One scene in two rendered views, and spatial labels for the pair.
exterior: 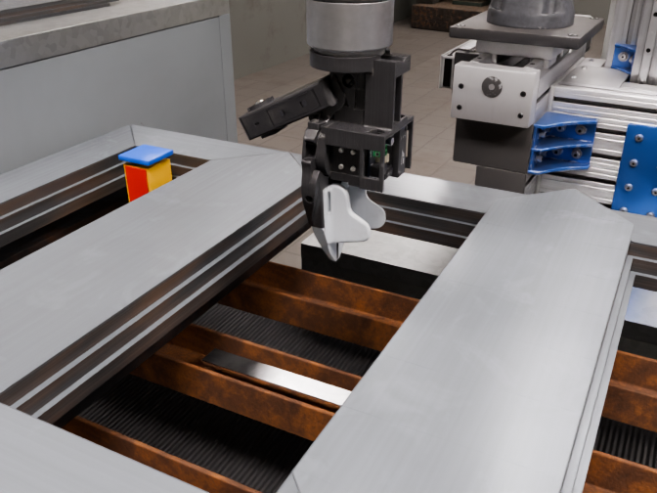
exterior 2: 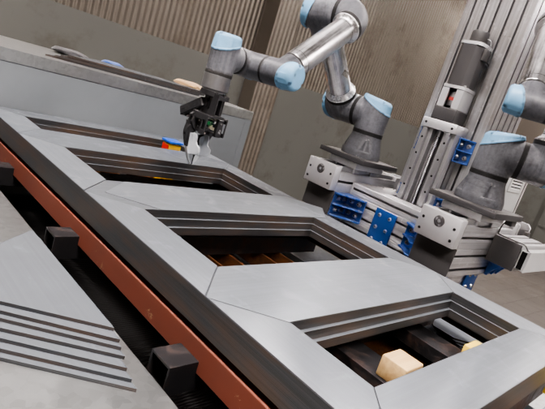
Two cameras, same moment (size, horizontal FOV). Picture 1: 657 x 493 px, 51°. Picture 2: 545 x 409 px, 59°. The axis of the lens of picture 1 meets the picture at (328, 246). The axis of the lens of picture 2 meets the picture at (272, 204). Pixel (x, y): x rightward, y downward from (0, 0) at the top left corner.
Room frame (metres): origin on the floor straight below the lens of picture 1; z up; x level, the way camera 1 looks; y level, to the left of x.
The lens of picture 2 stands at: (-0.60, -0.61, 1.18)
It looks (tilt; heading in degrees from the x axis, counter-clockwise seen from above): 13 degrees down; 15
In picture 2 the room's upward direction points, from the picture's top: 18 degrees clockwise
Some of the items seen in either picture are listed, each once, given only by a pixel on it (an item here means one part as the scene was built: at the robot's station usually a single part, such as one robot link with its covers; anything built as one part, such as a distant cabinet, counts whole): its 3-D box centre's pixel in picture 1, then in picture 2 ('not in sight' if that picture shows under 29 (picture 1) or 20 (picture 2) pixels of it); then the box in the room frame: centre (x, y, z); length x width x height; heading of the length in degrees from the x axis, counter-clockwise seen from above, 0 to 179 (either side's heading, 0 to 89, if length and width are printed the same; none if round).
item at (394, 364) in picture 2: not in sight; (399, 368); (0.22, -0.69, 0.79); 0.06 x 0.05 x 0.04; 153
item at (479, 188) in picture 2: not in sight; (482, 187); (1.05, -0.79, 1.09); 0.15 x 0.15 x 0.10
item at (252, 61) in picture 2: not in sight; (251, 65); (0.71, -0.06, 1.22); 0.11 x 0.11 x 0.08; 73
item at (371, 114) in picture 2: not in sight; (372, 114); (1.30, -0.36, 1.20); 0.13 x 0.12 x 0.14; 73
